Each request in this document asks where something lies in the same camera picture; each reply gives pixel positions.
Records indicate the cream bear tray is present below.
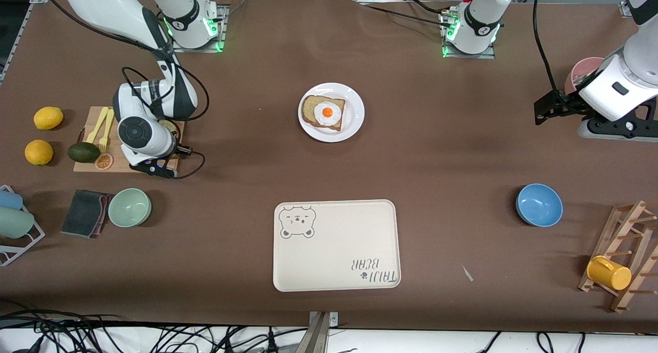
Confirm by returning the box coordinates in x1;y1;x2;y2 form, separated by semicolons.
272;199;401;292

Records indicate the grey folded cloth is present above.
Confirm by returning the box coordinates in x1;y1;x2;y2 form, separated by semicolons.
60;190;109;239

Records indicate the yellow plastic fork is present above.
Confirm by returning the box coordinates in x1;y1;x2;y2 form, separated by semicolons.
99;109;116;153

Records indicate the pale green cup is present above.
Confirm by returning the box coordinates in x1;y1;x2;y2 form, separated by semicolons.
0;207;35;239

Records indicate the blue bowl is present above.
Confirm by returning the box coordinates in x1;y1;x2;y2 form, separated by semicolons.
516;183;563;228

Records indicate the yellow plastic knife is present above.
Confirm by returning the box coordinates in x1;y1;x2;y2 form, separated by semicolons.
86;107;109;144

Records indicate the yellow lemon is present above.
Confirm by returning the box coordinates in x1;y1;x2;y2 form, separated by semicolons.
24;139;54;166
33;106;64;131

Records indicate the white wire rack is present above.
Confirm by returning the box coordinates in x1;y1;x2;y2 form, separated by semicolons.
0;185;46;267

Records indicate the black floor cable bundle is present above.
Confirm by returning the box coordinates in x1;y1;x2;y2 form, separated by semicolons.
0;301;309;353

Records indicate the yellow cup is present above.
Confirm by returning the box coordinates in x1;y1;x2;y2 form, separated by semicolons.
587;255;632;291

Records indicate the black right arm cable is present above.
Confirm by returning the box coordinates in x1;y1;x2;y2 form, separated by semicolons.
49;0;210;179

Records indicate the wooden cutting board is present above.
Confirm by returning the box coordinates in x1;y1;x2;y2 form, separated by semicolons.
73;106;187;174

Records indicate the wooden peg rack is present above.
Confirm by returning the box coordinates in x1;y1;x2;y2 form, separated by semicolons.
577;200;658;313

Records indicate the pale green bowl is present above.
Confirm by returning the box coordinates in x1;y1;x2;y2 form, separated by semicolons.
107;188;152;228

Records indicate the fried egg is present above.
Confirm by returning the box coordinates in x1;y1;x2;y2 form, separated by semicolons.
314;101;343;127

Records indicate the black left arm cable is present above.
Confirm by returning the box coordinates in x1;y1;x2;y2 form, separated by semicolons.
533;0;566;102

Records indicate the white round plate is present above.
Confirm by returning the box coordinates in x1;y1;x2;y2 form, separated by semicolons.
298;82;365;143

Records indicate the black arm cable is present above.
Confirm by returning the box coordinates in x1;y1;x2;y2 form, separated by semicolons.
533;0;566;102
49;0;210;179

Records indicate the black table cable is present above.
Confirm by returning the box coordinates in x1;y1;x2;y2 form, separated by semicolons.
357;0;455;27

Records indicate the plain bread slice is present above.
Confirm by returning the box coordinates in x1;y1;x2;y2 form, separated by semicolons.
157;119;181;140

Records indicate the light blue cup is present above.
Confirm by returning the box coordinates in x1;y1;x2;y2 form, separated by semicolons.
0;190;24;211

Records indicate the pink bowl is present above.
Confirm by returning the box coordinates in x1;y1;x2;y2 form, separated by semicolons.
564;57;607;94

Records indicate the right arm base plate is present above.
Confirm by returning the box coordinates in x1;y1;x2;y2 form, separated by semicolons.
171;4;227;53

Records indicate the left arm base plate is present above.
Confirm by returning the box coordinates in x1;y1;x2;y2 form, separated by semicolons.
440;9;497;60

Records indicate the green avocado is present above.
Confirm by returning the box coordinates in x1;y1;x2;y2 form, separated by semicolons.
67;142;101;163

